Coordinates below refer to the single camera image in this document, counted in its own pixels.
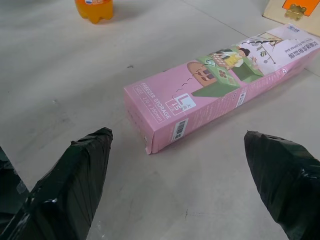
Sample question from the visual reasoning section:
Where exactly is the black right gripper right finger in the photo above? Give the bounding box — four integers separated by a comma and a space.
243, 129, 320, 240

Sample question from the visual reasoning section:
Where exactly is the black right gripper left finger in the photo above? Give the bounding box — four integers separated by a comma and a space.
0, 127, 114, 240

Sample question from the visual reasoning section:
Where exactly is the pink freezer bag box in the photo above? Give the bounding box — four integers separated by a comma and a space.
123, 23, 320, 156

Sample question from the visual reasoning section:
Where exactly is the wooden box with brass hinge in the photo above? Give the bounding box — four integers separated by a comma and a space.
261, 0, 320, 38

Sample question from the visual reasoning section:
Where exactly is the orange soda bottle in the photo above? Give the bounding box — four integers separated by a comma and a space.
74, 0, 115, 25

